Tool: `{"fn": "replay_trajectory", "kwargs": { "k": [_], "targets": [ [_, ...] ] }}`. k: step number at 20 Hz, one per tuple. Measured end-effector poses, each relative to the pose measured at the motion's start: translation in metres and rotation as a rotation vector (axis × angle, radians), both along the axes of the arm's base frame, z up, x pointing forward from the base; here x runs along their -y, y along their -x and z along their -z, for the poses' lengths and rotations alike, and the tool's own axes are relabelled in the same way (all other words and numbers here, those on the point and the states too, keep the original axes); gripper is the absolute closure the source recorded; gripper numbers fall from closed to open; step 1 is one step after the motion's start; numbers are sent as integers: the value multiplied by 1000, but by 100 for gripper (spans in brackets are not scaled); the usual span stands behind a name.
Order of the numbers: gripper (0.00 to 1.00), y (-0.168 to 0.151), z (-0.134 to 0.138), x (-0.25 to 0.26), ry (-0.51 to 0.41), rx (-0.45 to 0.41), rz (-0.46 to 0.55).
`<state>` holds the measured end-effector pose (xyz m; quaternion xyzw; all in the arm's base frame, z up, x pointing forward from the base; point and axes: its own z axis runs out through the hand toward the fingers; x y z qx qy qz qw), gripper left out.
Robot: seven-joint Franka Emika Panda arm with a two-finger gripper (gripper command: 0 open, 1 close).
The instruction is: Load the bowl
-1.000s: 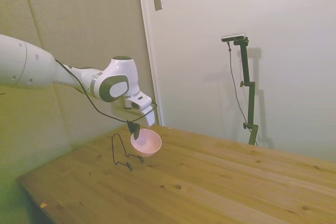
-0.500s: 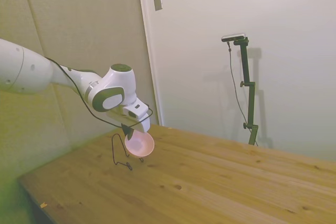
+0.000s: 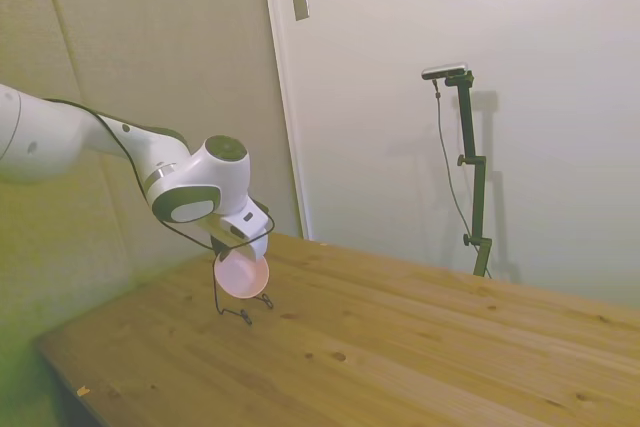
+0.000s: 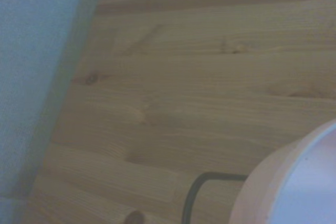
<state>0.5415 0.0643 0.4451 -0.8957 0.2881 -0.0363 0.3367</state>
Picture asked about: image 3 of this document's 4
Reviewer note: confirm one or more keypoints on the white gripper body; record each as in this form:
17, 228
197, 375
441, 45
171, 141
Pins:
255, 227

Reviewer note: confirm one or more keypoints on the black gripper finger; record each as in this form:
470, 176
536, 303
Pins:
219, 248

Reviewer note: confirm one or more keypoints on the pink plastic bowl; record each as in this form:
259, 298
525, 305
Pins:
242, 277

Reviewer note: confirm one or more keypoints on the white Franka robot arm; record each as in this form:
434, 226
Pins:
175, 172

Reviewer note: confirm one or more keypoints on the jointed black camera stand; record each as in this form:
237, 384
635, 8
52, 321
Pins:
475, 172

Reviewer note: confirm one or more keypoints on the grey wall switch plate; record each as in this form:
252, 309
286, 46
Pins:
300, 2

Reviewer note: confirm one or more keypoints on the grey bar camera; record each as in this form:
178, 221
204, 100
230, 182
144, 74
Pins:
445, 70

